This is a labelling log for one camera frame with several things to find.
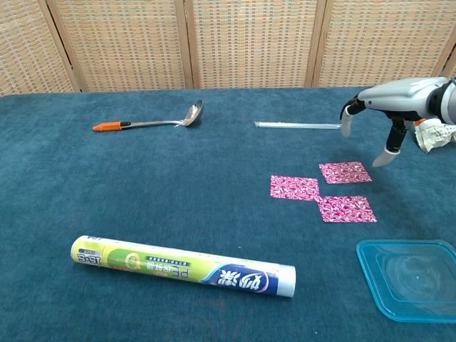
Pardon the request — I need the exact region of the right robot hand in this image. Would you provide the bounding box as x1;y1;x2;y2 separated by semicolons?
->
340;77;446;167

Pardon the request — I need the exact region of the pink patterned square cloth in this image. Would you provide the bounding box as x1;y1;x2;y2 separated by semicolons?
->
318;161;373;185

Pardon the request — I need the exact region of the white rectangular card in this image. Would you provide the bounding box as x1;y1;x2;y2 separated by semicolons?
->
269;175;321;201

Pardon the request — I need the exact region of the woven bamboo screen panel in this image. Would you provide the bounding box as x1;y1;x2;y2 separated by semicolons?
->
440;44;456;81
312;0;456;88
47;0;195;93
0;0;81;96
184;0;326;90

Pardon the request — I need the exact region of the straw in clear wrapper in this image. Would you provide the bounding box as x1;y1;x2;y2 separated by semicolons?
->
254;120;342;131

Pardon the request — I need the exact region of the blue plastic container lid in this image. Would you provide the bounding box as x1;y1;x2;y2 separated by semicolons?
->
356;239;456;323

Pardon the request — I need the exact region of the teal carpet table cover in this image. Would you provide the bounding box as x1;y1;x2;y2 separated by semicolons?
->
0;84;456;342

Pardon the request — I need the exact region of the green blue cling film roll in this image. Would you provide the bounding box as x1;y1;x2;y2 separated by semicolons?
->
70;234;297;299

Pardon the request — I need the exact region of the steel ladle with orange handle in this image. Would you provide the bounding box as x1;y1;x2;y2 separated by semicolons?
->
91;98;204;133

